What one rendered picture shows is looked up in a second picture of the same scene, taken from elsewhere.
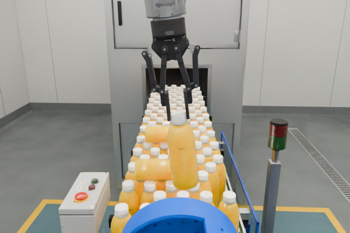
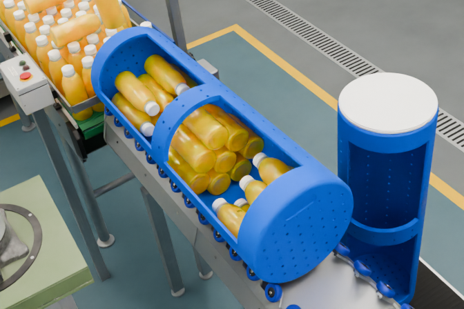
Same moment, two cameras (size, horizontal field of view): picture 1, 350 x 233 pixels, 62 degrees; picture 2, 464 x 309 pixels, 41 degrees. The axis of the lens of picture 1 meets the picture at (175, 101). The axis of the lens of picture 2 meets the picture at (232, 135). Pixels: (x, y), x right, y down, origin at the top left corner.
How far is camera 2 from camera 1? 1.28 m
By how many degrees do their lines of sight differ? 34
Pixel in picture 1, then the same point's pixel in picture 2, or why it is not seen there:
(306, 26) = not seen: outside the picture
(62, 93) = not seen: outside the picture
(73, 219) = (32, 94)
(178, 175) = (110, 17)
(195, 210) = (139, 32)
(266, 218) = (178, 40)
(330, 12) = not seen: outside the picture
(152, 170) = (72, 31)
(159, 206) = (114, 40)
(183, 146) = not seen: outside the picture
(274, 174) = not seen: outside the picture
